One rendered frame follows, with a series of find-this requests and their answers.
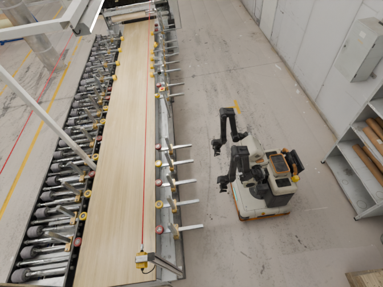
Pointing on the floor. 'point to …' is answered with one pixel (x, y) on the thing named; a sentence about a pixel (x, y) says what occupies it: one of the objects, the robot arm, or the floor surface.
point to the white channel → (77, 5)
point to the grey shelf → (350, 174)
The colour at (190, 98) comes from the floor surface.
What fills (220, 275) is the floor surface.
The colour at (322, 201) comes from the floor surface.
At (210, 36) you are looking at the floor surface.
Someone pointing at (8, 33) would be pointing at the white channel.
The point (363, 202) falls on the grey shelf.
